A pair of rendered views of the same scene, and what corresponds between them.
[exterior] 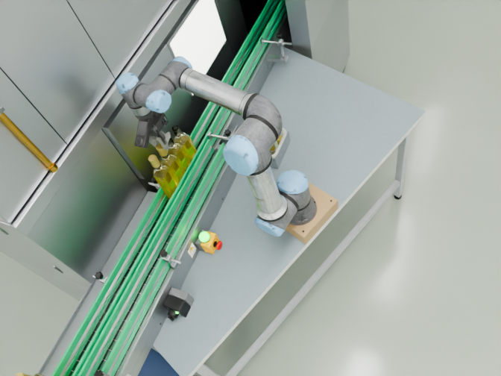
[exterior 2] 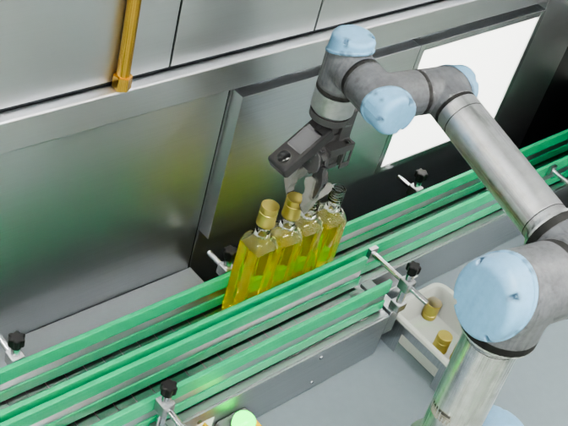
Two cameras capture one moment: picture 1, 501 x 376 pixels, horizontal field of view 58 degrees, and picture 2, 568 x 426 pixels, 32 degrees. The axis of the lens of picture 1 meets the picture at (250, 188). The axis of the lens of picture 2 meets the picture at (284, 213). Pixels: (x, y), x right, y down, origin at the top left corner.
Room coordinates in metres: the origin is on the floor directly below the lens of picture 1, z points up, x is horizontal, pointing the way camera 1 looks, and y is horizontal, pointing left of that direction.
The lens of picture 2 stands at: (-0.17, 0.33, 2.29)
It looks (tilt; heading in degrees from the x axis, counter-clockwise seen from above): 39 degrees down; 358
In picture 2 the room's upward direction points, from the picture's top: 17 degrees clockwise
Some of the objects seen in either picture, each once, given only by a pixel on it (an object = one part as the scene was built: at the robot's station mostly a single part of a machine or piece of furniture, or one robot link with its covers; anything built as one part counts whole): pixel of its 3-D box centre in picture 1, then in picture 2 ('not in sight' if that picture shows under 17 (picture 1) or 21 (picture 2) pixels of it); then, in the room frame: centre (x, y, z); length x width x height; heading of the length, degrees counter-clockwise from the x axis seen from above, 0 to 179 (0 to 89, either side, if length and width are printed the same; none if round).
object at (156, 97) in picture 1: (156, 95); (387, 96); (1.21, 0.19, 1.45); 0.11 x 0.11 x 0.08; 39
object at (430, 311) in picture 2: not in sight; (431, 308); (1.47, -0.09, 0.79); 0.04 x 0.04 x 0.04
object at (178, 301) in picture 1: (178, 302); not in sight; (0.78, 0.43, 0.79); 0.08 x 0.08 x 0.08; 50
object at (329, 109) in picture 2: (140, 105); (332, 99); (1.28, 0.26, 1.37); 0.08 x 0.08 x 0.05
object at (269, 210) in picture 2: (153, 160); (268, 214); (1.22, 0.32, 1.14); 0.04 x 0.04 x 0.04
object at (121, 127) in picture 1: (175, 76); (385, 111); (1.64, 0.13, 1.15); 0.90 x 0.03 x 0.34; 140
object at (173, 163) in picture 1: (174, 171); (275, 264); (1.26, 0.28, 0.99); 0.06 x 0.06 x 0.21; 49
